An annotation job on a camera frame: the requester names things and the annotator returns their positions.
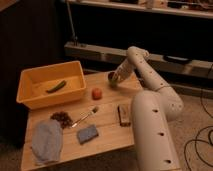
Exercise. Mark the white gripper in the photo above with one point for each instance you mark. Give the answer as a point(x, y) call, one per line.
point(123, 71)

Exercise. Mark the dark grey cup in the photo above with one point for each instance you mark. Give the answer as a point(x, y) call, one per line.
point(111, 76)

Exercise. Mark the light green cup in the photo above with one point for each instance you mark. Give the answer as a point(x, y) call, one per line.
point(113, 84)

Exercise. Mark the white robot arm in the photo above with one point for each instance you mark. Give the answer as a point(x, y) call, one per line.
point(151, 111)

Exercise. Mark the yellow plastic tray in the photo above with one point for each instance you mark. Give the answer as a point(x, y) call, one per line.
point(34, 82)

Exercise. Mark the brown chalkboard eraser block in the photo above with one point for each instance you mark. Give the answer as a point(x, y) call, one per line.
point(123, 114)

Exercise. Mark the wooden table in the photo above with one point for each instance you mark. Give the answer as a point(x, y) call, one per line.
point(100, 132)

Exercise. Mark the grey low shelf bench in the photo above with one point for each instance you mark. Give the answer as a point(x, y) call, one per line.
point(196, 68)

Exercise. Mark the green pepper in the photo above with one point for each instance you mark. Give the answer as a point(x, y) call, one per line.
point(57, 87)

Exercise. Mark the metal pole stand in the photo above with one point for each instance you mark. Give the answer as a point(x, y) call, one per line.
point(74, 37)

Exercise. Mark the blue sponge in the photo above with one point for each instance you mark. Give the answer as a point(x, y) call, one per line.
point(86, 134)

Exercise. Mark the black flat device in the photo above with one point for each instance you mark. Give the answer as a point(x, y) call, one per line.
point(176, 60)

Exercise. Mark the upper wooden shelf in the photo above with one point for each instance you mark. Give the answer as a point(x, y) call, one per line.
point(153, 6)

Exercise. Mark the grey blue cloth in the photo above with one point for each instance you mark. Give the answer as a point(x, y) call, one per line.
point(47, 142)

